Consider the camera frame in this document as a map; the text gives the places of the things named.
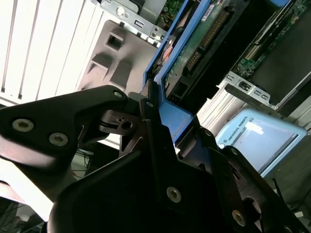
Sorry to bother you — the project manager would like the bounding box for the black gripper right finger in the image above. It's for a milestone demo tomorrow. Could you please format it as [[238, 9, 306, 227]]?
[[176, 115, 308, 233]]

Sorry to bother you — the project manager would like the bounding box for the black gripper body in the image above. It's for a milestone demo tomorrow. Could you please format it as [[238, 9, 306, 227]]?
[[47, 149, 246, 233]]

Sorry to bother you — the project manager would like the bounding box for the hard disk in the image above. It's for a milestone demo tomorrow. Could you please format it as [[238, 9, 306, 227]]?
[[142, 0, 268, 146]]

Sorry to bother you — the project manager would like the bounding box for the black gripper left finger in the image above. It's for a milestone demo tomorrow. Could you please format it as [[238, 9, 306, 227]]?
[[0, 79, 184, 206]]

